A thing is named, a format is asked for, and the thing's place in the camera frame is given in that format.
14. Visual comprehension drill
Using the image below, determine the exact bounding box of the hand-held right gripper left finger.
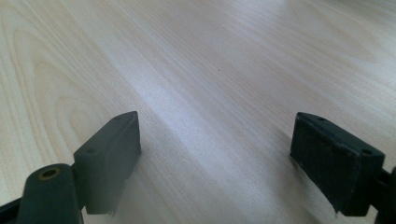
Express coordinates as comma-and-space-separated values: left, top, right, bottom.
73, 110, 142, 217

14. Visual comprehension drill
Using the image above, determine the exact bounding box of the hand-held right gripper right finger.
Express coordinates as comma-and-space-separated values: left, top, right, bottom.
290, 111, 386, 217

